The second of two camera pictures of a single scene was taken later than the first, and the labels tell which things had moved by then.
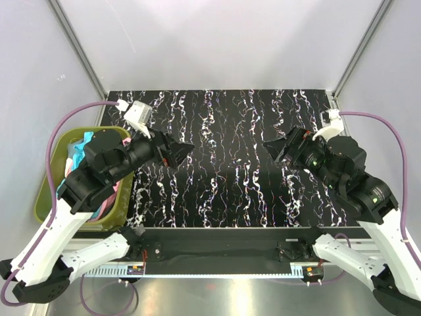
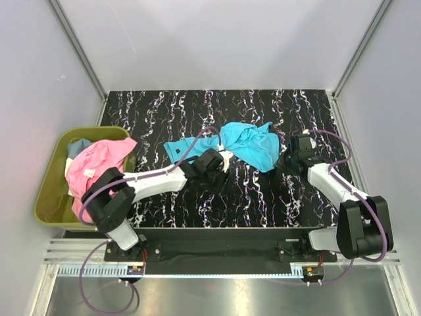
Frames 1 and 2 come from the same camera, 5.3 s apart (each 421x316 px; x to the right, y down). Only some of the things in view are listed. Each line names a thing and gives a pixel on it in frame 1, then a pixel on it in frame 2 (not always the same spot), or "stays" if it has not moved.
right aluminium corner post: x=382 y=8 stays
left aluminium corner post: x=83 y=54 stays
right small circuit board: x=314 y=271 stays
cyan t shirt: x=78 y=151 → x=255 y=145
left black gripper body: x=145 y=149 → x=214 y=182
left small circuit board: x=135 y=270 stays
